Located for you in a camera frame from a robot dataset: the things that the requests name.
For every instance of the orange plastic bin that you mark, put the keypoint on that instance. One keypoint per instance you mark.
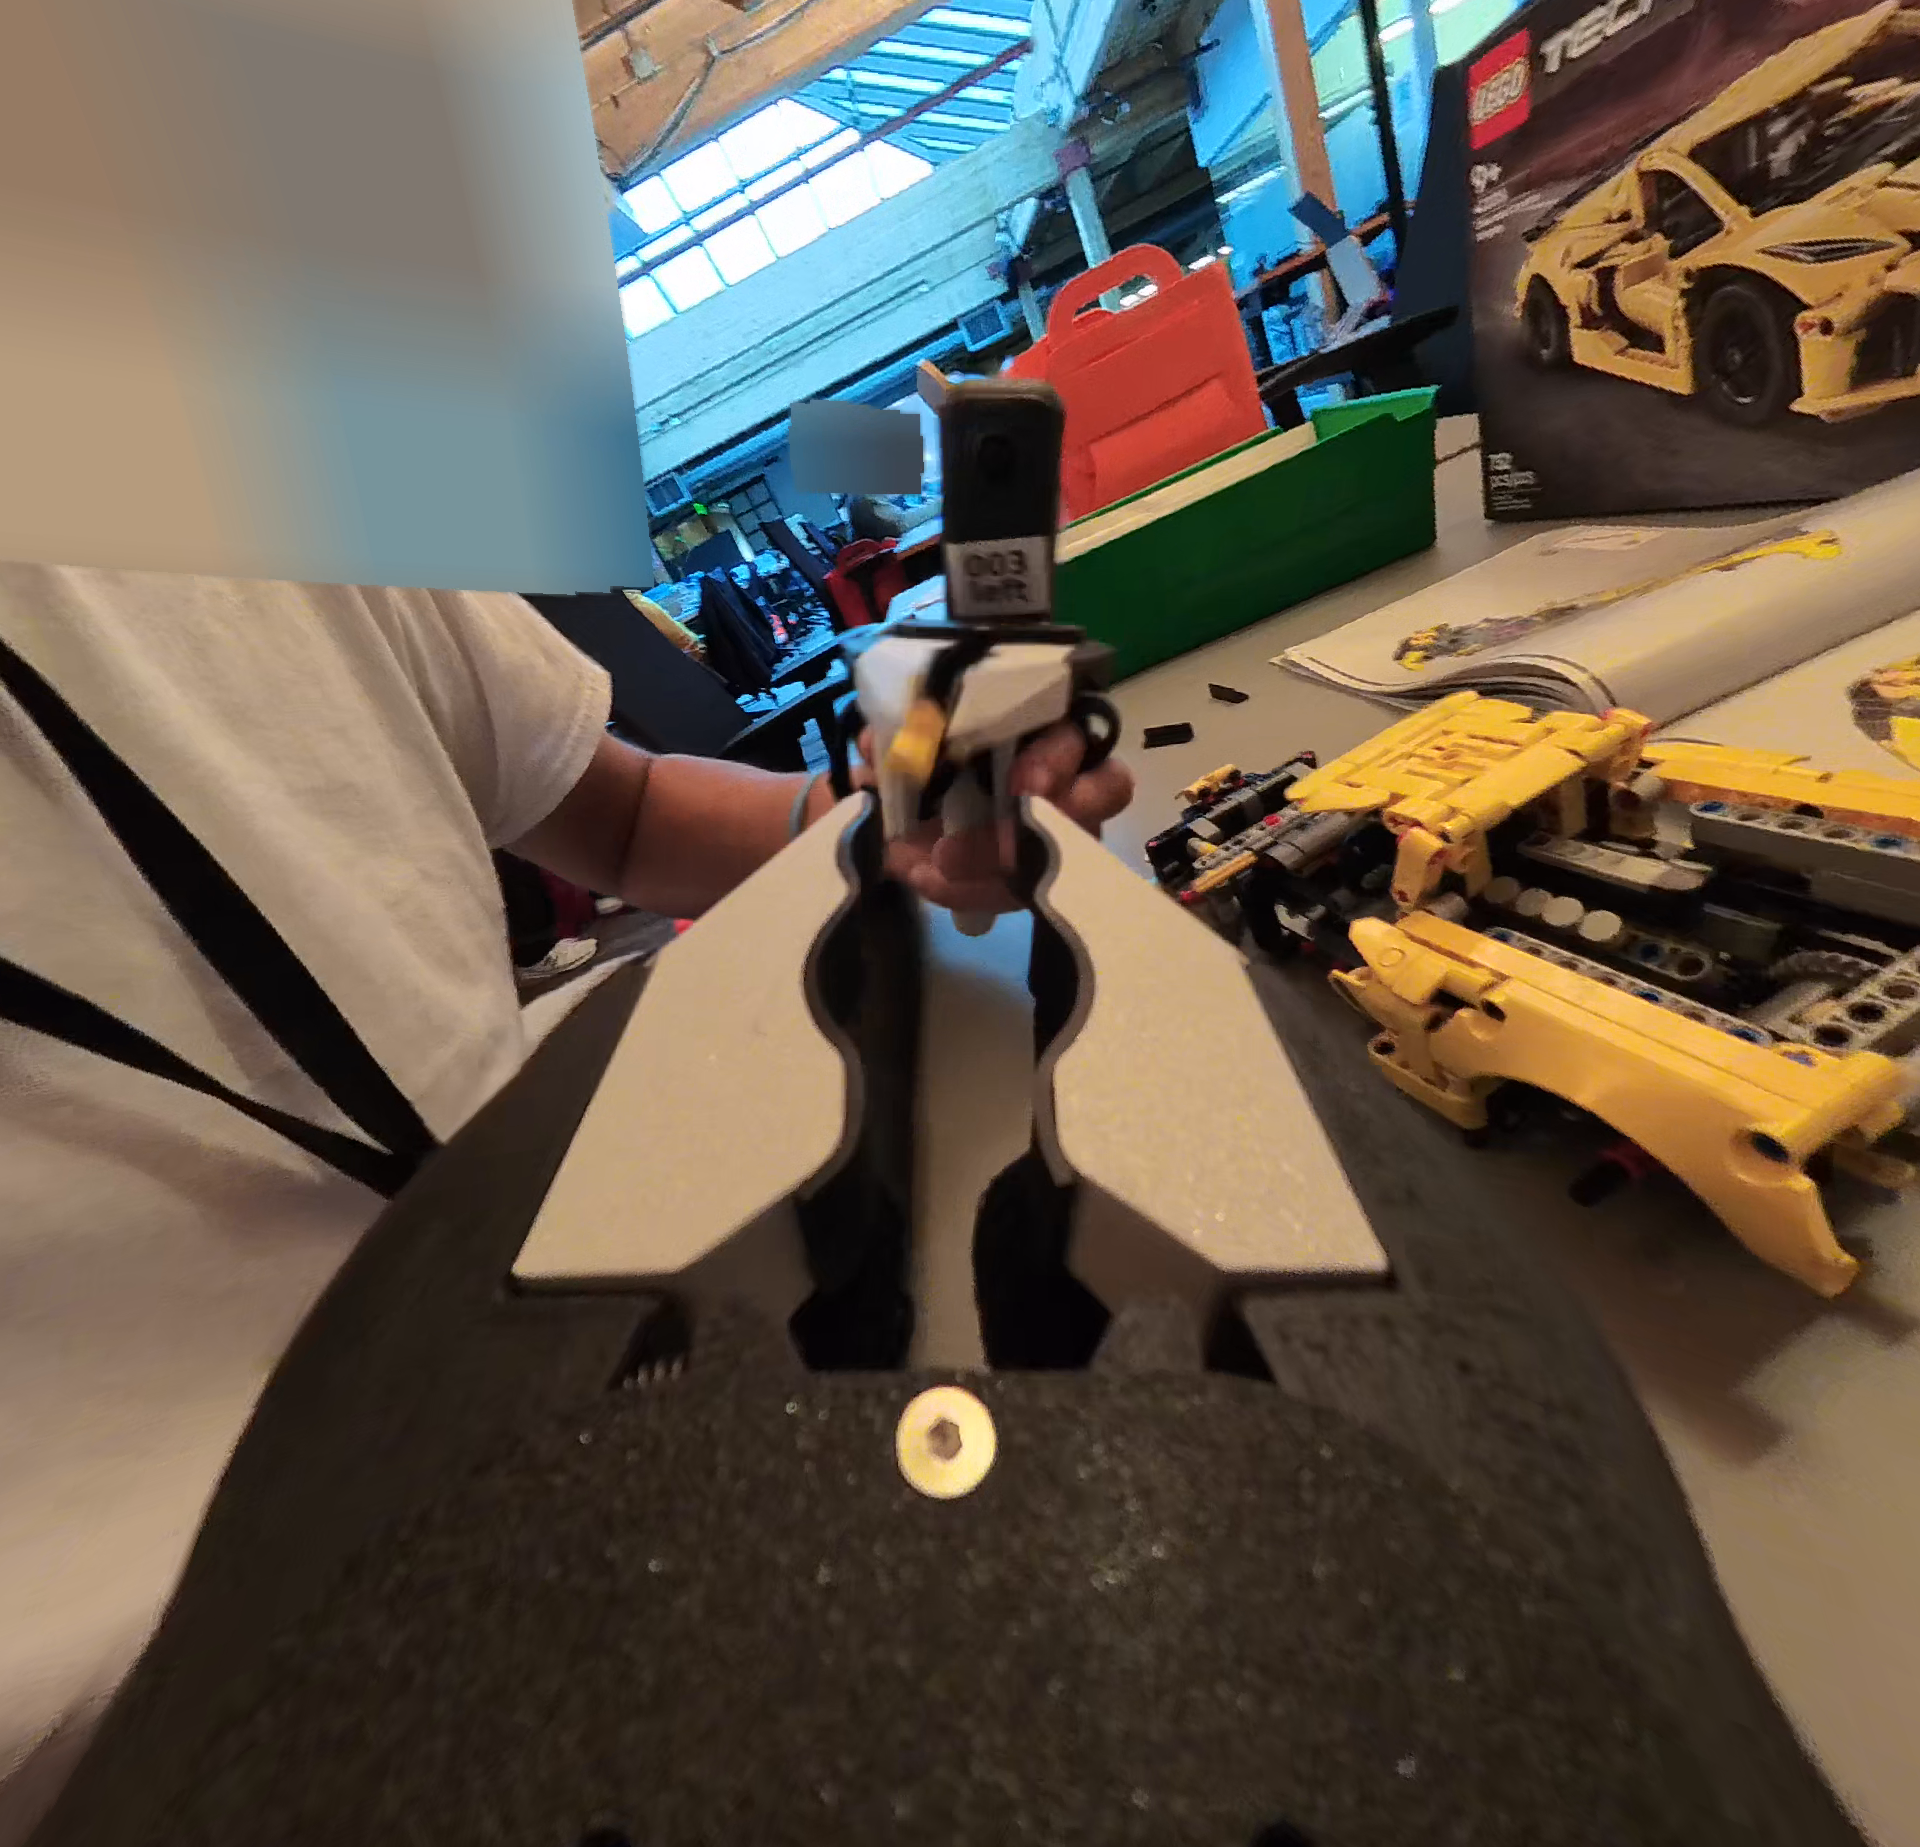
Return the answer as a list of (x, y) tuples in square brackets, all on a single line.
[(1157, 378)]

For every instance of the black toy set box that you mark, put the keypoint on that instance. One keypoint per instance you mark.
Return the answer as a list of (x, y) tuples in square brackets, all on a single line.
[(1682, 228)]

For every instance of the grey desk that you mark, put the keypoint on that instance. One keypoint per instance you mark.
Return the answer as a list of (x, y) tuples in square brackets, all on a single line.
[(1774, 1428)]

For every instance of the green plastic bin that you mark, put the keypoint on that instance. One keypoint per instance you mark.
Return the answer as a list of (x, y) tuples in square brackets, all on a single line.
[(1241, 569)]

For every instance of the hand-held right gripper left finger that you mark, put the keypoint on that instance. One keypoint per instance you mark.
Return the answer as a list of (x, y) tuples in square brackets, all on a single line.
[(675, 1132)]

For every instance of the person's left forearm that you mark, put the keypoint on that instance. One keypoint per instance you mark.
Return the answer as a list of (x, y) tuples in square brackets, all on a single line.
[(675, 826)]

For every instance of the person's white shirt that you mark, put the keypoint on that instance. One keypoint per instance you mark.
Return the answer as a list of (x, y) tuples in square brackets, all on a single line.
[(227, 826)]

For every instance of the blue wristband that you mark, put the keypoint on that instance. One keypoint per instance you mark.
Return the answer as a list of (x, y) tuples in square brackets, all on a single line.
[(815, 799)]

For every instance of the instruction booklet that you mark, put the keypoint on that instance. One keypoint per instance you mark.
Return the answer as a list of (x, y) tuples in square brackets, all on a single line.
[(1653, 634)]

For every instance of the person's left hand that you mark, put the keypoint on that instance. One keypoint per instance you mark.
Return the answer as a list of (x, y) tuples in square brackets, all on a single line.
[(1075, 789)]

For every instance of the yellow toy brick car model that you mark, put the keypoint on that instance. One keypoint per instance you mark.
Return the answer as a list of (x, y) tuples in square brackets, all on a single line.
[(1575, 1036)]

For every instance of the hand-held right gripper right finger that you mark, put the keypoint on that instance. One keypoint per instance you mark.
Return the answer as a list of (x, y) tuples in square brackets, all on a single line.
[(1201, 1132)]

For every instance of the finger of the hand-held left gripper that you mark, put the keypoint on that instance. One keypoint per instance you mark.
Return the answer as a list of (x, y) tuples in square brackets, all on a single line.
[(891, 669), (1022, 694)]

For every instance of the red office chair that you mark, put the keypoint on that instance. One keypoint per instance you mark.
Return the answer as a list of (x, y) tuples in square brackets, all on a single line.
[(861, 582)]

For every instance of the black office chair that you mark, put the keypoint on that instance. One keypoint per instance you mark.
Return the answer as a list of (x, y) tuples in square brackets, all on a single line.
[(644, 678)]

